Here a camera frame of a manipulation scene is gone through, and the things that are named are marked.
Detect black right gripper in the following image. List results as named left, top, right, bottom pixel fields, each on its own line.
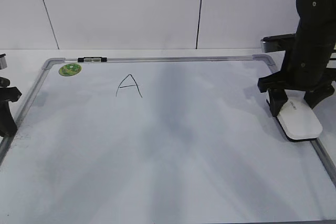
left=258, top=0, right=335, bottom=116

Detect white board with grey frame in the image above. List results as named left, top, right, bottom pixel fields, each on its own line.
left=1, top=56, right=335, bottom=223

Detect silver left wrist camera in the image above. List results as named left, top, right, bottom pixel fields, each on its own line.
left=0, top=54, right=7, bottom=70

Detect white eraser with black felt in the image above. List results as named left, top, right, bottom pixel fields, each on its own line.
left=275, top=90, right=323, bottom=142

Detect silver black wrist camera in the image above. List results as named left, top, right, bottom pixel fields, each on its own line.
left=260, top=34, right=296, bottom=52

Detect round green magnet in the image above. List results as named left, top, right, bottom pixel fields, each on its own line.
left=58, top=63, right=82, bottom=77

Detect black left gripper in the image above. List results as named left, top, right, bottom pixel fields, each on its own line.
left=1, top=77, right=22, bottom=136

